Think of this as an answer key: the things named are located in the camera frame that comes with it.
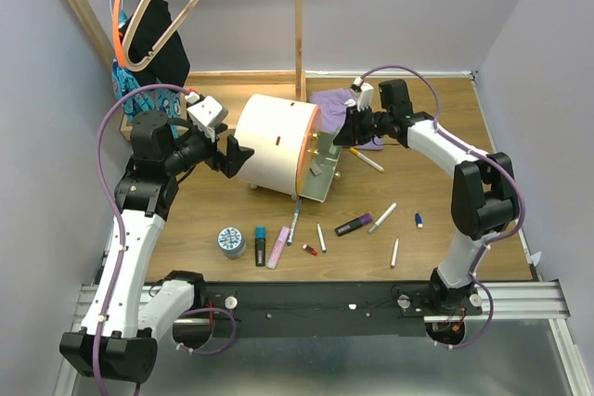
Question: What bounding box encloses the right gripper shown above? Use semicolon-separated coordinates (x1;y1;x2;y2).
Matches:
332;104;392;147

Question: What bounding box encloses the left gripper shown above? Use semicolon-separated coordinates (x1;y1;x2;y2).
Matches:
164;121;255;177

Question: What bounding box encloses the grey-green drawer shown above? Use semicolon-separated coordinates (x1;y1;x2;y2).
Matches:
299;132;342;202

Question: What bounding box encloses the grey eraser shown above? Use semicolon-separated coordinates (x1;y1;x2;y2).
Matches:
310;160;321;176

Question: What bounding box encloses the white round drawer organizer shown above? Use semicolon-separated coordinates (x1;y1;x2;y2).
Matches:
234;94;308;197

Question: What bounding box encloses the round blue patterned tin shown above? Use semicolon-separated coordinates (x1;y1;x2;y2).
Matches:
216;226;246;260

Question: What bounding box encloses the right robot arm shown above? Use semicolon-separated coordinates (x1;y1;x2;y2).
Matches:
333;77;522;314

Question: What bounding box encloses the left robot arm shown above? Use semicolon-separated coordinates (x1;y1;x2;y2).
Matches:
59;109;254;392

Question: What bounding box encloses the yellow capped white marker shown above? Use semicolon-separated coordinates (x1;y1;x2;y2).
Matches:
349;147;385;172

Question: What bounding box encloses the purple cloth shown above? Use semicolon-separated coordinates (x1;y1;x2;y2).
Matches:
309;88;356;137

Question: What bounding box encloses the salmon pink drawer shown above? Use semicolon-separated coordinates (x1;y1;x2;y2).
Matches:
295;103;322;195

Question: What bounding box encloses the blue white pen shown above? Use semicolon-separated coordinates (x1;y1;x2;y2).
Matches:
287;198;303;246

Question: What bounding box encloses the grey white marker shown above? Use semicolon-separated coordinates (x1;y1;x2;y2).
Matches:
368;202;397;234

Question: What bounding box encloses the purple black highlighter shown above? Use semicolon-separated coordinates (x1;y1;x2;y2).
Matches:
334;213;373;236

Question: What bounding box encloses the black garment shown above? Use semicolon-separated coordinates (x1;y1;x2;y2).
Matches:
127;0;191;93

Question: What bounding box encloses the blue black highlighter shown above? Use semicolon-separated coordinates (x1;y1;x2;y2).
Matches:
254;225;266;267

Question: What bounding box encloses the white pencil stub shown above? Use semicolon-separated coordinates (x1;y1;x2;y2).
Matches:
316;223;327;253

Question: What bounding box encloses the small blue white cap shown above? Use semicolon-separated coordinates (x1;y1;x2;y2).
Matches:
415;213;423;228

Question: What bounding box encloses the small red cap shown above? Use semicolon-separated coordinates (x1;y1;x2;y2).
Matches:
303;244;317;256

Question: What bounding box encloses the red tipped white pencil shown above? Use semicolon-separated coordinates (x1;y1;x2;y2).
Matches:
390;238;399;269

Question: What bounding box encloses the pink highlighter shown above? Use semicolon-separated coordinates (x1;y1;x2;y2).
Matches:
265;226;290;270

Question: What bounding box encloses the wooden clothes hanger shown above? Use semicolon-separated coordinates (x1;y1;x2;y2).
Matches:
121;0;227;72

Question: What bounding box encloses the orange clothes hanger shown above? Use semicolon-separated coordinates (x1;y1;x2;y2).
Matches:
112;0;169;67

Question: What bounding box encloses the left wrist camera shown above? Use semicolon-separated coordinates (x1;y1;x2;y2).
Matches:
186;91;228;142

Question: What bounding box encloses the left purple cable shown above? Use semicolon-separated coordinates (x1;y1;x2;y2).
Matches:
92;83;238;396

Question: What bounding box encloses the purple cable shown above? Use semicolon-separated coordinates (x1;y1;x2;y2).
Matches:
361;64;528;351
92;83;238;396

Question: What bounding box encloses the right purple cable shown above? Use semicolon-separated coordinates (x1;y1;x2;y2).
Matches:
361;64;528;351

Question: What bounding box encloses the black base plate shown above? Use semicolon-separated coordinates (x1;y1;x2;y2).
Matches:
191;281;482;339

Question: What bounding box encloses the wooden rack frame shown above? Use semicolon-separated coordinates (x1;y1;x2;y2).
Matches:
67;0;306;127

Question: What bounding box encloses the aluminium rail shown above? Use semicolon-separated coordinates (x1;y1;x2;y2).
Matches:
72;281;570;328

